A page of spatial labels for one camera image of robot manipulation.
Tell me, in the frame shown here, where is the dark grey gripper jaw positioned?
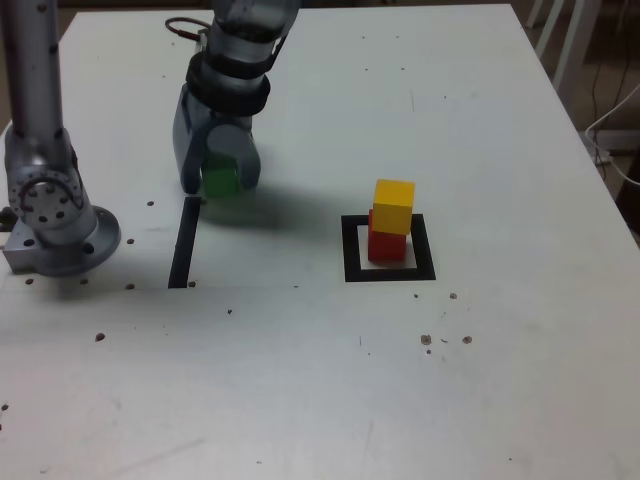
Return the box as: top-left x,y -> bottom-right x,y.
172,85 -> 212,196

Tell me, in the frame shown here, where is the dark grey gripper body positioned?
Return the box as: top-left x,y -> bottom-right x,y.
187,84 -> 255,133

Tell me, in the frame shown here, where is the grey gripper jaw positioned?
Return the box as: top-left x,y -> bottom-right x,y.
206,124 -> 262,191

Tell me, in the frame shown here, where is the green cube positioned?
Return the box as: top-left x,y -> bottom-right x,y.
201,154 -> 242,199

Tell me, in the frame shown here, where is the yellow cube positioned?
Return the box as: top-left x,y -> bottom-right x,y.
372,178 -> 417,236

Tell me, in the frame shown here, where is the red cube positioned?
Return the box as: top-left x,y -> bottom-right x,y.
367,208 -> 407,263

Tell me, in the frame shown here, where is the black tape square outline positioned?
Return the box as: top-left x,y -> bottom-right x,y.
341,213 -> 437,284

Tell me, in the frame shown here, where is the black tape strip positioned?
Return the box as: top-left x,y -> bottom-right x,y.
167,196 -> 202,290

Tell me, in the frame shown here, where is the dark camera cable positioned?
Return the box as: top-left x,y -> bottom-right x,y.
165,17 -> 212,44

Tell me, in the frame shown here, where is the white cable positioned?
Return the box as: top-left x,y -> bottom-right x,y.
583,83 -> 640,187

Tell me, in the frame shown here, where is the white furniture frame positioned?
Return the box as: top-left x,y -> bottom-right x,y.
525,0 -> 597,99

